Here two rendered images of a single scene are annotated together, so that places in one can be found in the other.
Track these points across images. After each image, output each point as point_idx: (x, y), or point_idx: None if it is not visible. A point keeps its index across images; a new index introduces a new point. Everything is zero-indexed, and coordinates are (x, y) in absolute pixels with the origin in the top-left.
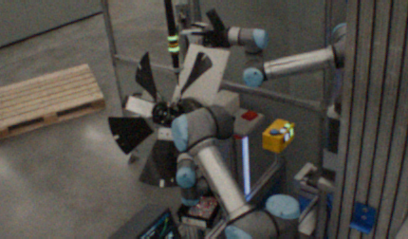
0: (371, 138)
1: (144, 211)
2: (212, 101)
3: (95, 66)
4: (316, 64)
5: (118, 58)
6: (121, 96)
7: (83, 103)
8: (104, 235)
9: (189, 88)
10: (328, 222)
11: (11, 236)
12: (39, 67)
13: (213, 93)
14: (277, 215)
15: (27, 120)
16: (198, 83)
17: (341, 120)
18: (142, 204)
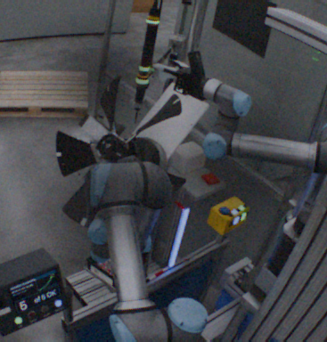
0: (320, 283)
1: (32, 256)
2: (171, 151)
3: (94, 77)
4: (293, 158)
5: (104, 74)
6: (96, 111)
7: (67, 107)
8: (34, 240)
9: (152, 128)
10: (236, 337)
11: None
12: (47, 63)
13: (175, 142)
14: (175, 324)
15: (16, 107)
16: (164, 127)
17: (295, 248)
18: (79, 223)
